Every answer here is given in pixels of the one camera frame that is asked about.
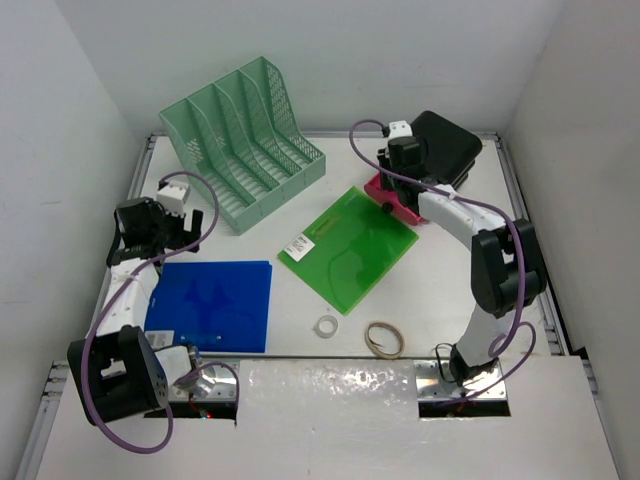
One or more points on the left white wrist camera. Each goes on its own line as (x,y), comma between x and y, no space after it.
(173,197)

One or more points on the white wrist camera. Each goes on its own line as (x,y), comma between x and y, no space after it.
(173,197)
(399,129)

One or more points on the green clip file folder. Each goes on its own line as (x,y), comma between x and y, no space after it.
(348,249)

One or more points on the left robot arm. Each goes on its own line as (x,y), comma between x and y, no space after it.
(125,377)

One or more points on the black drawer cabinet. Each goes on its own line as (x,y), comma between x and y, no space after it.
(450,151)

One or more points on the brown tape roll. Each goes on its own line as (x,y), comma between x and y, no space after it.
(376,348)

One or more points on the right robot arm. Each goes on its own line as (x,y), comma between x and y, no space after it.
(507,271)

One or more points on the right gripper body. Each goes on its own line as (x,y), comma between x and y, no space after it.
(390,180)

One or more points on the blue file folder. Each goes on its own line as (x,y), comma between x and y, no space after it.
(214,306)

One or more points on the clear tape roll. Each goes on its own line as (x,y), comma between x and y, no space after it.
(326,327)

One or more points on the white front panel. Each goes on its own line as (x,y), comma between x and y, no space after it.
(356,420)

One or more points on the mint green file organizer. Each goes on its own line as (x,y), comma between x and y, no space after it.
(240,133)

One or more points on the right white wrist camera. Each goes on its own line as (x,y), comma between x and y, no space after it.
(399,129)

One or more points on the pink drawer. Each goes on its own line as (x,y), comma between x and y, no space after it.
(389,202)

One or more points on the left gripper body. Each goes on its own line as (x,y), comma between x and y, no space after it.
(167,227)

